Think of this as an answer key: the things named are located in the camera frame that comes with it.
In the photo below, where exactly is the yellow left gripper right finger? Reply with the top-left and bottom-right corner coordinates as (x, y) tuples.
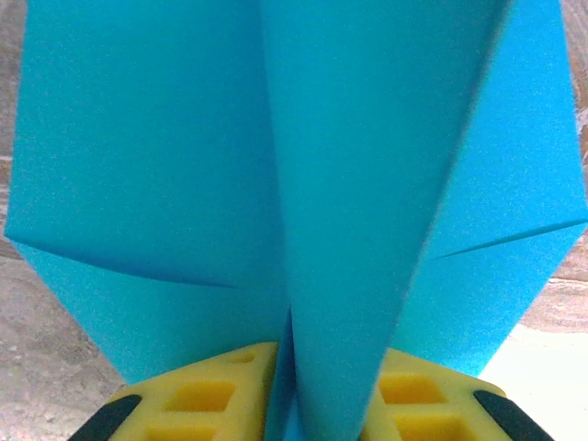
(361, 348), (547, 441)

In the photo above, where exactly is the blue cloth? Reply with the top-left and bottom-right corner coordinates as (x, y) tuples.
(3, 0), (588, 441)

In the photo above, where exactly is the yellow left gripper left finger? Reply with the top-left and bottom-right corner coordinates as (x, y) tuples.
(85, 340), (281, 441)

